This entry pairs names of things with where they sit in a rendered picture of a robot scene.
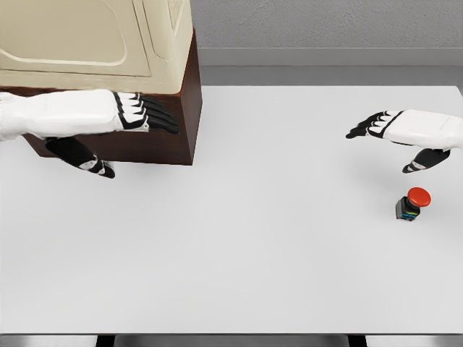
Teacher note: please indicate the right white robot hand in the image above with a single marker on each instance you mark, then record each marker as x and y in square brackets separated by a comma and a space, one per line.
[419, 126]

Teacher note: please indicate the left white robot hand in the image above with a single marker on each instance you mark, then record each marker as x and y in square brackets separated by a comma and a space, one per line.
[83, 112]

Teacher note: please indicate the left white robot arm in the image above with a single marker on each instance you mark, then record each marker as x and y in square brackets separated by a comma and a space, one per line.
[16, 115]

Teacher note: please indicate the cream cabinet with brown base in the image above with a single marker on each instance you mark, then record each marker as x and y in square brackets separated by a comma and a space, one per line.
[90, 39]

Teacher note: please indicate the red button switch black base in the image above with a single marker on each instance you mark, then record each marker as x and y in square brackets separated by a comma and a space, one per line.
[419, 197]

